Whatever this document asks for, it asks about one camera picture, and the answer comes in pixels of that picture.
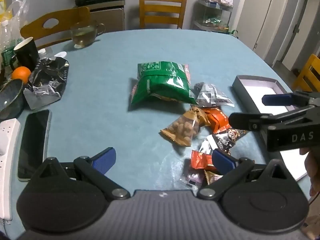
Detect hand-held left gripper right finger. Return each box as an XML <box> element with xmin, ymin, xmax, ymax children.
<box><xmin>197</xmin><ymin>149</ymin><xmax>290</xmax><ymax>200</ymax></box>

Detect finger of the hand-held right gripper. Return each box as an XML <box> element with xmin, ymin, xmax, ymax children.
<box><xmin>262</xmin><ymin>92</ymin><xmax>310</xmax><ymax>107</ymax></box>
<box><xmin>228</xmin><ymin>106</ymin><xmax>314</xmax><ymax>132</ymax></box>

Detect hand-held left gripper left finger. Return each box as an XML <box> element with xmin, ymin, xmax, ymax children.
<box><xmin>32</xmin><ymin>147</ymin><xmax>131</xmax><ymax>201</ymax></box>

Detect small orange snack packet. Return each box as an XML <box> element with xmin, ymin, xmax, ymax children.
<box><xmin>190</xmin><ymin>150</ymin><xmax>218</xmax><ymax>171</ymax></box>

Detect grey shallow box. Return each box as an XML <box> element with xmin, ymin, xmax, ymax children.
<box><xmin>232</xmin><ymin>75</ymin><xmax>316</xmax><ymax>182</ymax></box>

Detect large orange snack packet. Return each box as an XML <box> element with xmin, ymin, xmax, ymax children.
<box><xmin>201</xmin><ymin>107</ymin><xmax>233</xmax><ymax>134</ymax></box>

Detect purple snack packet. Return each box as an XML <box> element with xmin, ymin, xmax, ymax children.
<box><xmin>183</xmin><ymin>167</ymin><xmax>207</xmax><ymax>188</ymax></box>

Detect silver triangular snack packet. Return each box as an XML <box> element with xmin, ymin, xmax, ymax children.
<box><xmin>194</xmin><ymin>82</ymin><xmax>235</xmax><ymax>108</ymax></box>

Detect clear peanut snack packet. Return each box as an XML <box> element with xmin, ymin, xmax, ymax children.
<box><xmin>160</xmin><ymin>106</ymin><xmax>211</xmax><ymax>147</ymax></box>

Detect green snack bag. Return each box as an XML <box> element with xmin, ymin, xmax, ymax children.
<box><xmin>129</xmin><ymin>61</ymin><xmax>197</xmax><ymax>106</ymax></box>

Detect person's right hand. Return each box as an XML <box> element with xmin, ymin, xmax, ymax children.
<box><xmin>299</xmin><ymin>147</ymin><xmax>320</xmax><ymax>198</ymax></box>

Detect wooden chair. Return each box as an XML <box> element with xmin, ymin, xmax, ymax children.
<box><xmin>292</xmin><ymin>53</ymin><xmax>320</xmax><ymax>93</ymax></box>
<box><xmin>20</xmin><ymin>6</ymin><xmax>91</xmax><ymax>49</ymax></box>
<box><xmin>139</xmin><ymin>0</ymin><xmax>188</xmax><ymax>30</ymax></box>

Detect black smartphone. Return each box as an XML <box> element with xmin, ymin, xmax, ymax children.
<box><xmin>17</xmin><ymin>109</ymin><xmax>52</xmax><ymax>182</ymax></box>

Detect white door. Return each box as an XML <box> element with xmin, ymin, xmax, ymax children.
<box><xmin>272</xmin><ymin>0</ymin><xmax>306</xmax><ymax>64</ymax></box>
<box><xmin>235</xmin><ymin>0</ymin><xmax>278</xmax><ymax>55</ymax></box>

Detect pile of wrapped sweets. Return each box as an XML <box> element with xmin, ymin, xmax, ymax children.
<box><xmin>201</xmin><ymin>15</ymin><xmax>229</xmax><ymax>31</ymax></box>

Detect black foil bag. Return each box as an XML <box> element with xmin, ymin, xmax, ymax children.
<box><xmin>23</xmin><ymin>56</ymin><xmax>70</xmax><ymax>110</ymax></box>

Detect white power strip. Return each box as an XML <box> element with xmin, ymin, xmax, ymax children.
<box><xmin>0</xmin><ymin>118</ymin><xmax>22</xmax><ymax>222</ymax></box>

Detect dark ceramic bowl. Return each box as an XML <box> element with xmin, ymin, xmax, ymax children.
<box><xmin>0</xmin><ymin>78</ymin><xmax>25</xmax><ymax>120</ymax></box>

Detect orange fruit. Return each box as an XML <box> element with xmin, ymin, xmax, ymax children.
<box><xmin>11</xmin><ymin>66</ymin><xmax>32</xmax><ymax>84</ymax></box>

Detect glass tea cup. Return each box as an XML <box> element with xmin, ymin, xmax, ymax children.
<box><xmin>70</xmin><ymin>21</ymin><xmax>106</xmax><ymax>49</ymax></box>

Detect black mug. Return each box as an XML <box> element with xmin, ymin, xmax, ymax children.
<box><xmin>10</xmin><ymin>37</ymin><xmax>39</xmax><ymax>72</ymax></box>

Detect grey cabinet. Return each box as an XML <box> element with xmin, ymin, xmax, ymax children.
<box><xmin>74</xmin><ymin>1</ymin><xmax>126</xmax><ymax>33</ymax></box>

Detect plastic bottle green label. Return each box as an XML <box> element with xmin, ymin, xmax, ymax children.
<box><xmin>0</xmin><ymin>21</ymin><xmax>16</xmax><ymax>66</ymax></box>

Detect clear plastic bag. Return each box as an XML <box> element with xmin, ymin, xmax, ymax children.
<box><xmin>0</xmin><ymin>0</ymin><xmax>31</xmax><ymax>55</ymax></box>

